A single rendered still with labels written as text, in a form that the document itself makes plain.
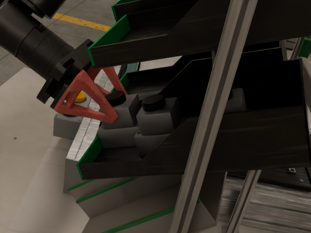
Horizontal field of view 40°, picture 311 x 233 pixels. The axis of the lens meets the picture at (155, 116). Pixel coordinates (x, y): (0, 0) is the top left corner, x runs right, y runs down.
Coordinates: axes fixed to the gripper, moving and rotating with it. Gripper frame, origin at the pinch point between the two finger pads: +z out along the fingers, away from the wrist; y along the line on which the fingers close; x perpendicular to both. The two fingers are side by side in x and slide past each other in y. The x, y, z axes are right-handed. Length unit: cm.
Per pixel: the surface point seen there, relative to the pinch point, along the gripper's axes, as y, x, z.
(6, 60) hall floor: 215, 177, -85
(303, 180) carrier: 37, 10, 45
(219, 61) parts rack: -11.9, -19.3, 4.5
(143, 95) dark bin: 12.6, 3.6, 2.3
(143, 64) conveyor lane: 85, 37, -1
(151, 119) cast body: -4.7, -4.9, 4.1
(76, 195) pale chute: 5.7, 24.7, 4.0
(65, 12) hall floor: 339, 181, -94
